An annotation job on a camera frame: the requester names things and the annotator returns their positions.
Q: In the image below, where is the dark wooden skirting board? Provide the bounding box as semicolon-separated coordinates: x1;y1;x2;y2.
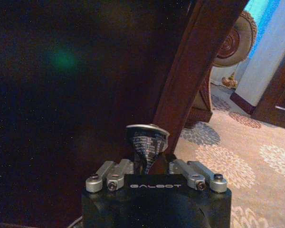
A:
229;92;256;115

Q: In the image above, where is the dark wooden door frame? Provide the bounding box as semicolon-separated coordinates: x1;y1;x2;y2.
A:
251;39;285;132

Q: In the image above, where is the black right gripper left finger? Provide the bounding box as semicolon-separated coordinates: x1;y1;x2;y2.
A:
85;158;135;193

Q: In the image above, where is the carved wooden furniture scroll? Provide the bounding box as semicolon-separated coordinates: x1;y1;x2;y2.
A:
212;10;257;68

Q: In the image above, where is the small golden ornament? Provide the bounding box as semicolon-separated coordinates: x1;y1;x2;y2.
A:
221;76;238;89

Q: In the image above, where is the patterned floral carpet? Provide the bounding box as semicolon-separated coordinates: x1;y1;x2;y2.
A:
174;82;285;228

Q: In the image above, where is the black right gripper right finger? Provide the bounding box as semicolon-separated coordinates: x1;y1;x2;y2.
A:
166;154;228;193

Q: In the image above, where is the dark wooden table leg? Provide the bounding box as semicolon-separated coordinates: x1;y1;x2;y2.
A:
152;0;249;159

